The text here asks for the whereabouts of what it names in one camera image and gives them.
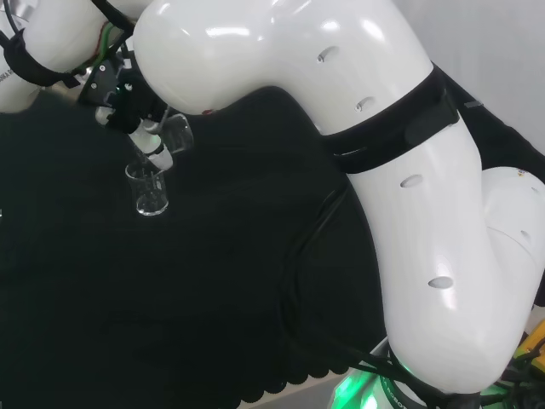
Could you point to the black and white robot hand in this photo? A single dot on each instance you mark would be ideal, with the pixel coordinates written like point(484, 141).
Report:
point(127, 106)

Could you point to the clear glass beaker with spout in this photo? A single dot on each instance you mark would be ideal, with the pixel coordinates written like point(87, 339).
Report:
point(181, 134)

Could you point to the black cloth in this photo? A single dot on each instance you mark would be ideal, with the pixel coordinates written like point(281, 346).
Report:
point(213, 255)

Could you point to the grey tape strip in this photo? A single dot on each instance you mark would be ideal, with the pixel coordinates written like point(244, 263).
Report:
point(472, 104)

